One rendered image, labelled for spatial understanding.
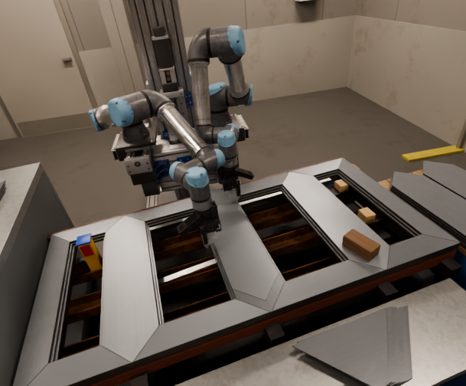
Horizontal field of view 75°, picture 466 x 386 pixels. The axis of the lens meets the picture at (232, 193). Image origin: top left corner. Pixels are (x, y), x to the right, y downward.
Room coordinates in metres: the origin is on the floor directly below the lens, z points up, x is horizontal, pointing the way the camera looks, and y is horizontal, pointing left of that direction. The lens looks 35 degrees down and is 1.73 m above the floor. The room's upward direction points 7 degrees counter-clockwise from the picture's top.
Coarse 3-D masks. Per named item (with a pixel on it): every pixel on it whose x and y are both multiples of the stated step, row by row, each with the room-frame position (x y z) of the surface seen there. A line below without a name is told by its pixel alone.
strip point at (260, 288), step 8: (256, 280) 0.70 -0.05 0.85; (264, 280) 0.70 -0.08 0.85; (272, 280) 0.69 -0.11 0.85; (232, 288) 0.68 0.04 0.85; (240, 288) 0.67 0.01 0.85; (248, 288) 0.67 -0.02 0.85; (256, 288) 0.67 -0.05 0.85; (264, 288) 0.66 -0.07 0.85; (256, 296) 0.63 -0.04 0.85; (264, 296) 0.63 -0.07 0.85
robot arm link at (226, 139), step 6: (222, 132) 1.20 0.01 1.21; (228, 132) 1.19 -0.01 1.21; (222, 138) 1.16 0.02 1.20; (228, 138) 1.16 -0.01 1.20; (234, 138) 1.18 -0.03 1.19; (222, 144) 1.16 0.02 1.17; (228, 144) 1.15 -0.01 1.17; (234, 144) 1.17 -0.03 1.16; (222, 150) 1.16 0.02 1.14; (228, 150) 1.15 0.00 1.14; (234, 150) 1.17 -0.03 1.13; (228, 156) 1.15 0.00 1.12; (234, 156) 1.17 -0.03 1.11
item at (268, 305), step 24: (264, 192) 1.26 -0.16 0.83; (288, 192) 1.22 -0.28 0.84; (360, 192) 1.17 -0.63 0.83; (168, 216) 1.14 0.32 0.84; (96, 240) 1.04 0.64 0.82; (72, 264) 0.91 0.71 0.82; (408, 264) 0.71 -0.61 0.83; (336, 288) 0.63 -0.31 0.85; (216, 336) 0.52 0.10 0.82; (144, 360) 0.47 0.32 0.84; (72, 384) 0.42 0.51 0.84
